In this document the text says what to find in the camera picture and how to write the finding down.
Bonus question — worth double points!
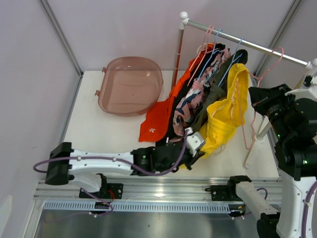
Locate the black shorts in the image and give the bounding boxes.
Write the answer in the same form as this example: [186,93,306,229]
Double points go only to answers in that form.
[156,44,231,146]

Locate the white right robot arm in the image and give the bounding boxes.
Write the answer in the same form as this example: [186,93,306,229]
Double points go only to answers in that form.
[226,84,317,238]

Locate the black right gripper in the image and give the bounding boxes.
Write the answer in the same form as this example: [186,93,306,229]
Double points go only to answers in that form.
[249,84,298,142]

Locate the pink translucent plastic basin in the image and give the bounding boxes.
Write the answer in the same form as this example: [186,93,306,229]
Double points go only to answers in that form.
[95,57,163,117]

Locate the pink hanger of orange shorts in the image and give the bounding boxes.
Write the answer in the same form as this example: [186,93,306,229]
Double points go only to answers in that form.
[188,25,214,71]

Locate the pink patterned shorts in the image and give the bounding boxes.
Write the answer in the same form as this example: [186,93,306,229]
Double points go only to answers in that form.
[164,44,232,140]

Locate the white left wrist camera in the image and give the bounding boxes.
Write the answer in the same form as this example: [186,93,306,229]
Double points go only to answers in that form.
[185,127,206,155]

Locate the blue hanger of patterned shorts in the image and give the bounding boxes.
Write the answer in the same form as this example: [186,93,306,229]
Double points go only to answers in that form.
[198,28,222,78]

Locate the pink hanger of yellow shorts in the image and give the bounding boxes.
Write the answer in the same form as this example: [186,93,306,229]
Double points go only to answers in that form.
[235,47,284,151]

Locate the orange shorts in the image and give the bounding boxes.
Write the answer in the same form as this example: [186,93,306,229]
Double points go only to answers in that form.
[139,43,221,142]

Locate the olive green shorts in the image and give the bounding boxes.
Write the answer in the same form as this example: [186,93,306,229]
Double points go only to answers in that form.
[190,49,248,132]

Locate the pink hanger of black shorts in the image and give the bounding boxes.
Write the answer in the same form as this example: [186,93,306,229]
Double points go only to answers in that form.
[187,25,214,86]

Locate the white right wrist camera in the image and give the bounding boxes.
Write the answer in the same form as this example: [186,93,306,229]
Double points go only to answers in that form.
[285,76,317,101]

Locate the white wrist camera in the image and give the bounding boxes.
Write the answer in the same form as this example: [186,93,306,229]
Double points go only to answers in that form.
[185,127,206,155]
[285,76,317,101]

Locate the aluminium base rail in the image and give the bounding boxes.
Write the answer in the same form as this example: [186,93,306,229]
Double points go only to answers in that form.
[33,175,283,214]

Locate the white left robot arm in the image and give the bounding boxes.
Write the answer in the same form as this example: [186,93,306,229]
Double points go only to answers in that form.
[45,141,205,198]

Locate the yellow shorts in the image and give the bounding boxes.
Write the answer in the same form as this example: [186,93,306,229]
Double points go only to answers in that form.
[190,63,250,159]

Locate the metal clothes rack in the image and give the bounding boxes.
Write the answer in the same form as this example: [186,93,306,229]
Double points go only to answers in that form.
[170,11,317,169]

